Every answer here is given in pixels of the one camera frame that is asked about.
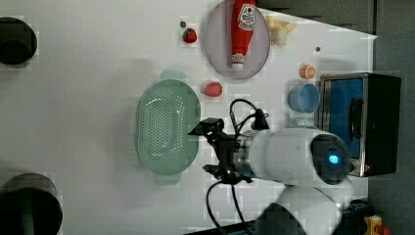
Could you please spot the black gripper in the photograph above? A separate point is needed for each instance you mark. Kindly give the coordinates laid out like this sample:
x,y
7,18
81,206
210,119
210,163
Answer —
x,y
224,146

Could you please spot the green oval plastic strainer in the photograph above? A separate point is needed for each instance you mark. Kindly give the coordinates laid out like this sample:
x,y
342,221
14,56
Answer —
x,y
166,113

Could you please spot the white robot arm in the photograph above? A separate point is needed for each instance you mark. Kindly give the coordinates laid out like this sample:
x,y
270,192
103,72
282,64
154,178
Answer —
x,y
312,165

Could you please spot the red toy fruit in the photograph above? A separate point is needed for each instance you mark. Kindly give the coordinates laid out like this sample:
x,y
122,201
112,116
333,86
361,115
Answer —
x,y
213,89

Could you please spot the blue plastic cup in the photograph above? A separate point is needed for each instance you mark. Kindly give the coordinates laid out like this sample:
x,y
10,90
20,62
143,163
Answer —
x,y
304,98

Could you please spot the grey round plate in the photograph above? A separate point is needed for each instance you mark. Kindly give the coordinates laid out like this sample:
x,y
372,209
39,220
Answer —
x,y
218,42

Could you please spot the orange half toy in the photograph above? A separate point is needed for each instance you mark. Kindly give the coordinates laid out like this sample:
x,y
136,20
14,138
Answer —
x,y
307,72

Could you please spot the toy strawberry with green top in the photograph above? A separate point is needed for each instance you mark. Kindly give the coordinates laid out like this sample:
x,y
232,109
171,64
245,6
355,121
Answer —
x,y
189,36

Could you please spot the yellow banana toy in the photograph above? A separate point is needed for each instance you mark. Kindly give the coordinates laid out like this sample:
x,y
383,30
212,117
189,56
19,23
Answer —
x,y
279,31

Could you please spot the red ketchup bottle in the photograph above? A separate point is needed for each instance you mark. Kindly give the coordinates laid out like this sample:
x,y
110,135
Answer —
x,y
242,30

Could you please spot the yellow red button box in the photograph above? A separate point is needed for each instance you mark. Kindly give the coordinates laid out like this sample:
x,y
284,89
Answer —
x,y
375,226

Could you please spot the black cylinder lower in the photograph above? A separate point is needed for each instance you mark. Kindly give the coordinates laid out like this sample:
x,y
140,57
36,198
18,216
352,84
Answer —
x,y
29,206

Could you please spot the black cylinder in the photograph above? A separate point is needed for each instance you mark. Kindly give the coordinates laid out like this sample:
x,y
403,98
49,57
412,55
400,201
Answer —
x,y
18,41
29,206

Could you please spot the black cylinder upper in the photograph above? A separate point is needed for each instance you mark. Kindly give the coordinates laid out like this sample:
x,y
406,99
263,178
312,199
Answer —
x,y
18,41

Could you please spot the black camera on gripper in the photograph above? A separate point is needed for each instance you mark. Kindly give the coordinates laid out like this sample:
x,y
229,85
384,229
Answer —
x,y
208,126

